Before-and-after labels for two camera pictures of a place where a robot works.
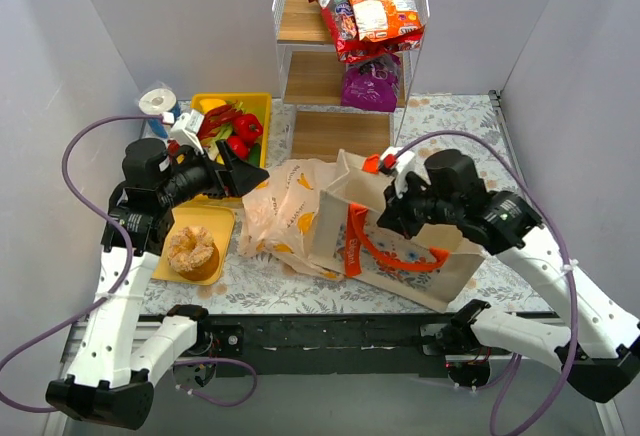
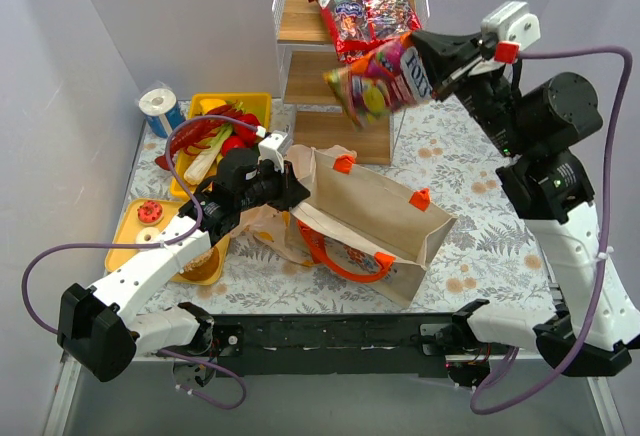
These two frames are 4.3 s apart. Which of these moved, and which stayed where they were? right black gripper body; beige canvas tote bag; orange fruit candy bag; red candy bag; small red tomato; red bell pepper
Moved: beige canvas tote bag; orange fruit candy bag; right black gripper body
Stayed: small red tomato; red bell pepper; red candy bag
